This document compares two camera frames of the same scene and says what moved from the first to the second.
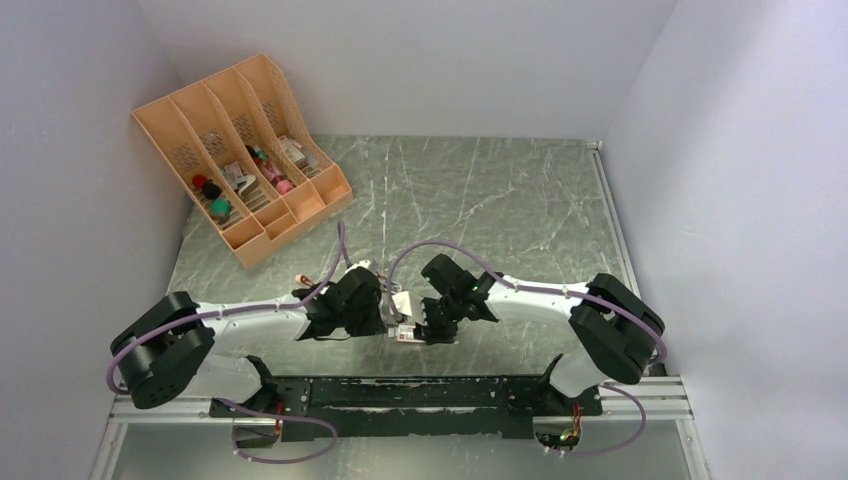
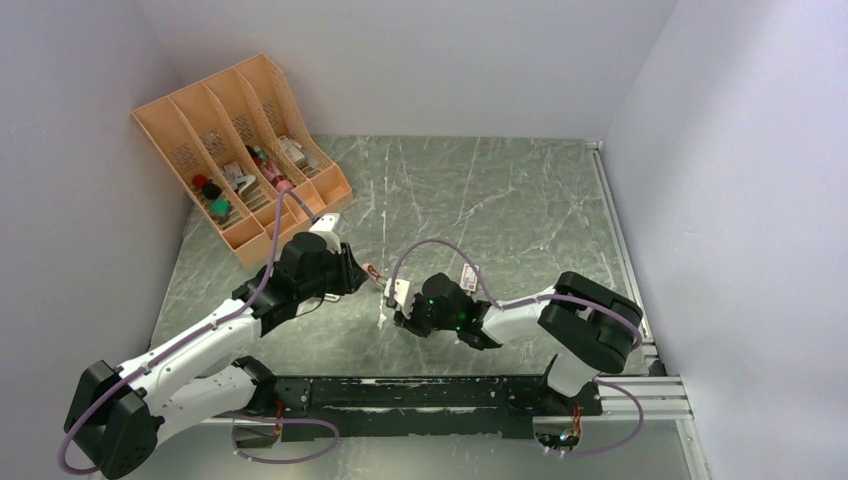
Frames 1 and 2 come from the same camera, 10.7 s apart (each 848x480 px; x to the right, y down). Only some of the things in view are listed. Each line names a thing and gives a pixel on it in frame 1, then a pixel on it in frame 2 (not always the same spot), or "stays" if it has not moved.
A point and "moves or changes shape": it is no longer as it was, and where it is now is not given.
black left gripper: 374,322 to 350,273
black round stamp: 211,190 stays
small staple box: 405,334 moves or changes shape
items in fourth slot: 300,157 stays
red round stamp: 199,180 stays
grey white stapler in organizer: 248,184 stays
